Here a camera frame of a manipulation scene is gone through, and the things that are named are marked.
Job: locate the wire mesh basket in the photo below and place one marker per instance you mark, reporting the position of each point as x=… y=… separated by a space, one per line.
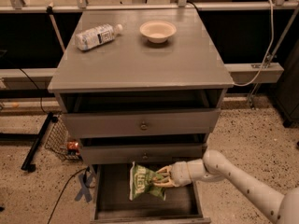
x=57 y=139

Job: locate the orange can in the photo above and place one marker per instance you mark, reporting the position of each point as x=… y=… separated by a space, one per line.
x=72 y=148

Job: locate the black metal stand leg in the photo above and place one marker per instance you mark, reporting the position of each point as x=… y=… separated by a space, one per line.
x=28 y=165

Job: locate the white paper bowl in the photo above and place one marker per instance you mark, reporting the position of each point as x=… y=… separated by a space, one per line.
x=157 y=31

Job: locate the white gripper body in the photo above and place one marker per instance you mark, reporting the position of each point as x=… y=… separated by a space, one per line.
x=179 y=174

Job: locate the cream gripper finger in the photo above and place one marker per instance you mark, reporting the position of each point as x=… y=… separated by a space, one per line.
x=163 y=183
x=165 y=171

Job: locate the green jalapeno chip bag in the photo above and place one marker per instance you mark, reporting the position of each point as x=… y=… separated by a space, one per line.
x=142 y=182

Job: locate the clear plastic water bottle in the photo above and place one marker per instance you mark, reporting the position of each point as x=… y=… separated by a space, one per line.
x=97 y=36

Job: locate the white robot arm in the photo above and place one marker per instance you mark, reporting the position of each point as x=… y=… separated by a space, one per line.
x=276 y=207

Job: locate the grey top drawer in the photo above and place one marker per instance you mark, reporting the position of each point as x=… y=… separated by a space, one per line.
x=122 y=124

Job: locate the grey middle drawer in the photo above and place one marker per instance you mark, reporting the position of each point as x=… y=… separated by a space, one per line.
x=154 y=153

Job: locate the grey wooden drawer cabinet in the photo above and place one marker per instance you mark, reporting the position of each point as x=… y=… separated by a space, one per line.
x=152 y=96

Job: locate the grey metal rail frame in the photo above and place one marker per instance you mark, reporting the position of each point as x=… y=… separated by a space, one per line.
x=124 y=7

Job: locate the grey drawer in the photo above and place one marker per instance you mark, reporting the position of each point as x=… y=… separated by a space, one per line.
x=154 y=153
x=111 y=204
x=122 y=124

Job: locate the grey bottom drawer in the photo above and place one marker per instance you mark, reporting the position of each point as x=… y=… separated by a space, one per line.
x=111 y=204

